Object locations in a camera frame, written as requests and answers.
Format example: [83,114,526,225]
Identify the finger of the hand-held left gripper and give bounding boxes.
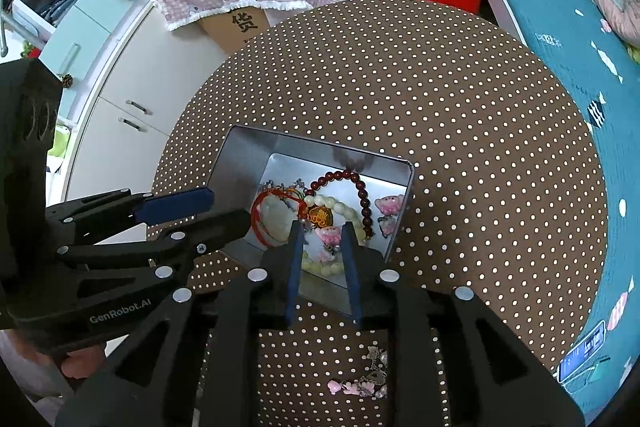
[44,187,216,233]
[56,208,252,280]

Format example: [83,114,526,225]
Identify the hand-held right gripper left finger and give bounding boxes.
[55,221,307,427]

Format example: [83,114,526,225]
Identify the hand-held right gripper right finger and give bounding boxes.
[341,221,586,427]

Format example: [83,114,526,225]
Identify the pink charm keychain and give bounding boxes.
[375,194,405,239]
[314,227,346,264]

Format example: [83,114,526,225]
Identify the jade pendant with red cord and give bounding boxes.
[250,188,303,250]

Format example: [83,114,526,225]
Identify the amber carved pendant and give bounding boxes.
[306,206,335,232]

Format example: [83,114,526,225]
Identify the silver chain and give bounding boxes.
[259,178,307,202]

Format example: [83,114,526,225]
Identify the cream bead bracelet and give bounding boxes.
[300,193,371,275]

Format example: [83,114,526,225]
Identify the grey metal tin box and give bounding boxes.
[205,124,416,320]

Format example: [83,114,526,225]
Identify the dark red bead bracelet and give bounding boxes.
[305,169,376,240]

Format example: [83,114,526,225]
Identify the pink charm silver bracelet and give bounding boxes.
[325,346,390,399]

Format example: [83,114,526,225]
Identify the person's left hand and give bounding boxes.
[57,347,111,383]

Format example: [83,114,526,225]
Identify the green white carton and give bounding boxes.
[47,124,71,160]

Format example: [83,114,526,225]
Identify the white low cabinet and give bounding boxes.
[62,0,228,204]

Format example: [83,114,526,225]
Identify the stepped shelf cabinet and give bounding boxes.
[0,0,173,95]

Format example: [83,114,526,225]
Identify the brown cardboard box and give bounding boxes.
[200,4,281,55]

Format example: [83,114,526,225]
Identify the round brown polka-dot table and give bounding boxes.
[145,0,608,427]

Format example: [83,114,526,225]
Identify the smartphone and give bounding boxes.
[557,319,613,384]

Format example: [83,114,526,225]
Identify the teal printed mattress cover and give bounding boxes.
[467,0,640,418]

